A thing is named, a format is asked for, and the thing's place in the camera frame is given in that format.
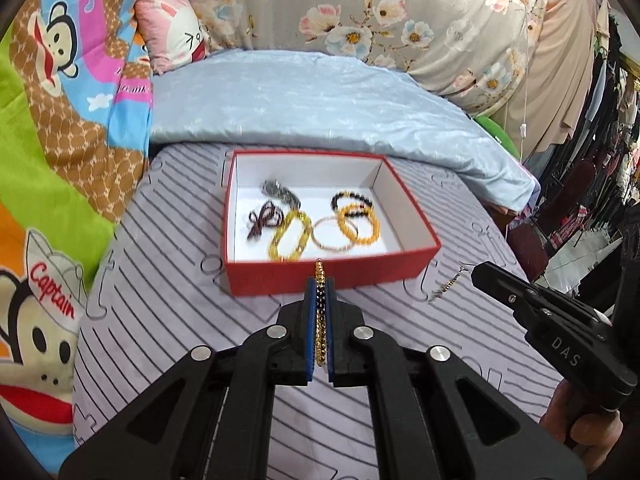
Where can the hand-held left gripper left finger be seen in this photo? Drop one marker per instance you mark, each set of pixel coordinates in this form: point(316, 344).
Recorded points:
point(310, 330)

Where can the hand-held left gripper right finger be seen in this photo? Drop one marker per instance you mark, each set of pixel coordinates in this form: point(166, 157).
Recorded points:
point(331, 330)

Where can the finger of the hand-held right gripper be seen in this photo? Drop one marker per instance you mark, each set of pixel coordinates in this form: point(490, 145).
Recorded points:
point(500, 282)

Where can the gold flower earring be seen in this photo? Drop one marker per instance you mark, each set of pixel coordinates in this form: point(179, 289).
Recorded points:
point(446, 289)

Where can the red cardboard box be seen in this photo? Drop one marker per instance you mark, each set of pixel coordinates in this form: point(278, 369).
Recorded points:
point(325, 272)

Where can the rose gold bangle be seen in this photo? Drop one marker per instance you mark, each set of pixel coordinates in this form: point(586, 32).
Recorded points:
point(332, 249)

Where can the dark red ribbon tie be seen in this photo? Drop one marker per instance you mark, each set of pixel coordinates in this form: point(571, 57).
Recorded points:
point(262, 217)

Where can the person's right hand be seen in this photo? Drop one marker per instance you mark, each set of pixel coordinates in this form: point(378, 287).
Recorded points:
point(585, 430)

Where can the dark red chair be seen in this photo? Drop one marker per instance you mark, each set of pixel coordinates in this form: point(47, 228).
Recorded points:
point(530, 245)

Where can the red plaid cloth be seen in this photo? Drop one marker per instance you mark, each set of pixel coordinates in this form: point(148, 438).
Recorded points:
point(567, 232)

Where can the green plastic object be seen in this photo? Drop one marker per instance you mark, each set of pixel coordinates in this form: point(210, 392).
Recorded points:
point(500, 135)

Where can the hanging clothes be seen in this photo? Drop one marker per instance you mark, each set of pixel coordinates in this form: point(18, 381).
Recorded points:
point(610, 110)

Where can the light blue quilt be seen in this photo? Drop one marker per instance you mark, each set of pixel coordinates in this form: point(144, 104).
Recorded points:
point(325, 105)

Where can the beige hanging cloth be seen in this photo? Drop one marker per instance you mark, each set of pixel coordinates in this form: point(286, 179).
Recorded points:
point(565, 60)

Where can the grey floral blanket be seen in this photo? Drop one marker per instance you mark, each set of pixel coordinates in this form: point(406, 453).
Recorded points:
point(400, 0)

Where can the cartoon monkey blanket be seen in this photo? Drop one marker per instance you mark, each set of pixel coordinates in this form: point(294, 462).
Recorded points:
point(60, 160)

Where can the pink cat pillow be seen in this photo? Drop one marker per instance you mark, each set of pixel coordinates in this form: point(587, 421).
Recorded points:
point(170, 30)

